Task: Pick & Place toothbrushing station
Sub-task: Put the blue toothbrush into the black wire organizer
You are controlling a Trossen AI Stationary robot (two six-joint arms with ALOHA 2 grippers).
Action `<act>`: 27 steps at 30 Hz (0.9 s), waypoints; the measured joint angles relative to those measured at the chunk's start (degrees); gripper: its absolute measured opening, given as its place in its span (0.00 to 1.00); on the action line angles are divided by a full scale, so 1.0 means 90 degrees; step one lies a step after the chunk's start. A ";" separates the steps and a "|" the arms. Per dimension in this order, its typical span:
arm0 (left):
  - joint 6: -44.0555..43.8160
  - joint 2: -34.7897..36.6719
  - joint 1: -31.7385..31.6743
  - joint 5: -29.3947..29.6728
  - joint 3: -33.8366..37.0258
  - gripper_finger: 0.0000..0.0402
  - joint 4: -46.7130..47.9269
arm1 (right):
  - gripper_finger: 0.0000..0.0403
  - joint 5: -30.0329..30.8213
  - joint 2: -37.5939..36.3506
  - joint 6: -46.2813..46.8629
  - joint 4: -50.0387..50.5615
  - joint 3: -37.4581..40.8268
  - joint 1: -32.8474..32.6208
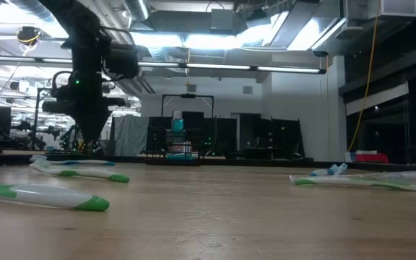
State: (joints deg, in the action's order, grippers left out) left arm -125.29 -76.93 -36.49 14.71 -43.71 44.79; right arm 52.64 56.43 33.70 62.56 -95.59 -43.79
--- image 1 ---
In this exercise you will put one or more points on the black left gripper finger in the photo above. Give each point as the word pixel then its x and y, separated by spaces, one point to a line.
pixel 99 124
pixel 85 124

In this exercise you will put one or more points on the blue and white toothbrush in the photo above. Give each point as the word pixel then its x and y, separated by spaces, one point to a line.
pixel 85 162
pixel 323 172

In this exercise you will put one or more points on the green and white toothbrush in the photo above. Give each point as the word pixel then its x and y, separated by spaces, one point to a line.
pixel 49 196
pixel 85 172
pixel 338 181

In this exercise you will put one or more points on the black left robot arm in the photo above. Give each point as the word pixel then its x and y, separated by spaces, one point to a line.
pixel 85 36

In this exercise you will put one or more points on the grey curtain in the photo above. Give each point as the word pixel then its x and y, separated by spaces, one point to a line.
pixel 128 135

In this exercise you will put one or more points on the black standing desk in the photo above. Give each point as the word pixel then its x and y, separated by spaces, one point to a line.
pixel 262 153

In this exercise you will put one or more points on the long ceiling light strip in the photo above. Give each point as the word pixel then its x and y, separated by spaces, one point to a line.
pixel 284 68

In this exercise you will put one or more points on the red box on desk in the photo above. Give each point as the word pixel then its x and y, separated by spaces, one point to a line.
pixel 350 156

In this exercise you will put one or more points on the white ceiling vent box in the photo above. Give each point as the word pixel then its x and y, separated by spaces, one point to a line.
pixel 381 9

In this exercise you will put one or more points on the black background gantry frame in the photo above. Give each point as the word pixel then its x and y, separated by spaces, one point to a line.
pixel 35 115
pixel 188 96

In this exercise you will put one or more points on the black aluminium rig frame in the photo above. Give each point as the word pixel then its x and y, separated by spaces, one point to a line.
pixel 229 161

